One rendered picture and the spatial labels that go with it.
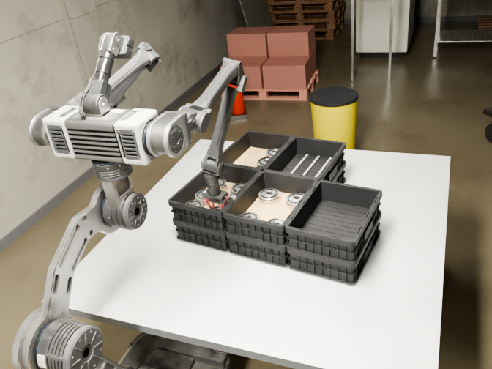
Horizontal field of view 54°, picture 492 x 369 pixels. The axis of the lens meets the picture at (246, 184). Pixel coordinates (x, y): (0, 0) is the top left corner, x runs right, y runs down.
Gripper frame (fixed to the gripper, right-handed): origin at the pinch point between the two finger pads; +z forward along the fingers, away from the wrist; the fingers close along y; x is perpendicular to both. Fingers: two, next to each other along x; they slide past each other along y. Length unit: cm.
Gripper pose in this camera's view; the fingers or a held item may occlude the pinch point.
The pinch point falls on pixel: (218, 209)
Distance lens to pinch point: 226.1
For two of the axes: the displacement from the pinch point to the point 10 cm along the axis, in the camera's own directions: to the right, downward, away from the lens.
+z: 1.5, 8.4, 5.2
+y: -8.5, -1.5, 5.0
